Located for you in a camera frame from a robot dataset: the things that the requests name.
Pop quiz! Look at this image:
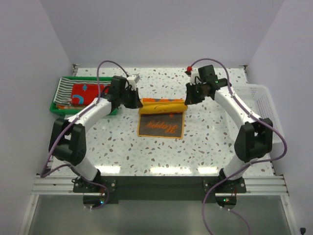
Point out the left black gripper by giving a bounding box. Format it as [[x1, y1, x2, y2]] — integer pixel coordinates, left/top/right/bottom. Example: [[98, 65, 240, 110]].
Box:
[[119, 87, 142, 109]]

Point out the red blue patterned towel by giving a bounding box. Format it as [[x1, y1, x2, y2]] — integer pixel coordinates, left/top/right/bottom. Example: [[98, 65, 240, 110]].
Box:
[[70, 83, 99, 106]]

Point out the orange yellow patterned towel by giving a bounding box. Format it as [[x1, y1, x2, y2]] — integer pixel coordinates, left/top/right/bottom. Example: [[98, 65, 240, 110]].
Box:
[[137, 98, 188, 139]]

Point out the green white striped towel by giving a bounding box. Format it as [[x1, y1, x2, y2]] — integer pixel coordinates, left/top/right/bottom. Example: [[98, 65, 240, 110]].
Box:
[[53, 76, 97, 105]]

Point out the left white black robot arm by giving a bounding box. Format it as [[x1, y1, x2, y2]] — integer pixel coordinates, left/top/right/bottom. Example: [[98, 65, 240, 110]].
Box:
[[48, 74, 143, 192]]

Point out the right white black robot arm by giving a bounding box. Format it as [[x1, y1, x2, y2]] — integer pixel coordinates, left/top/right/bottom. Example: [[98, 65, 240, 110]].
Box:
[[185, 65, 273, 192]]

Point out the white plastic basket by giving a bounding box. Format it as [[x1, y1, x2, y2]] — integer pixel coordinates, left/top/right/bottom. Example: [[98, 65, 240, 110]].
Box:
[[225, 84, 284, 145]]

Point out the orange folded cartoon towel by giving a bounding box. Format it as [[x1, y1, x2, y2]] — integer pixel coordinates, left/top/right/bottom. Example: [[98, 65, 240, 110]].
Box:
[[56, 104, 86, 110]]

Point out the green plastic tray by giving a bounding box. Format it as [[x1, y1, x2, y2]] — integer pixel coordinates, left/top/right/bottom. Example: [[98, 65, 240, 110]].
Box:
[[50, 76, 120, 116]]

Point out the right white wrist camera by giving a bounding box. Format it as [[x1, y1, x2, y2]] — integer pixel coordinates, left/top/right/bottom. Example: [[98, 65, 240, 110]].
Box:
[[185, 66, 201, 85]]

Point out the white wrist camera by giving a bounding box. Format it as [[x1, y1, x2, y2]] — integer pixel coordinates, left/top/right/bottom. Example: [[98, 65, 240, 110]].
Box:
[[185, 66, 201, 85], [127, 74, 140, 90]]

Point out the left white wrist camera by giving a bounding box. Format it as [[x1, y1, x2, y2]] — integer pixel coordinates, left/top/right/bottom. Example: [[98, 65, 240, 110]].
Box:
[[127, 74, 140, 90]]

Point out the black mounting base plate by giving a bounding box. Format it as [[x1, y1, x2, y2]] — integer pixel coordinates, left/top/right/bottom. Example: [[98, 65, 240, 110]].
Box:
[[72, 176, 247, 207]]

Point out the aluminium frame rail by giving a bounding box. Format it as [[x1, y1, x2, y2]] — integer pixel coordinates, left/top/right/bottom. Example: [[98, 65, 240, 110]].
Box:
[[19, 176, 299, 235]]

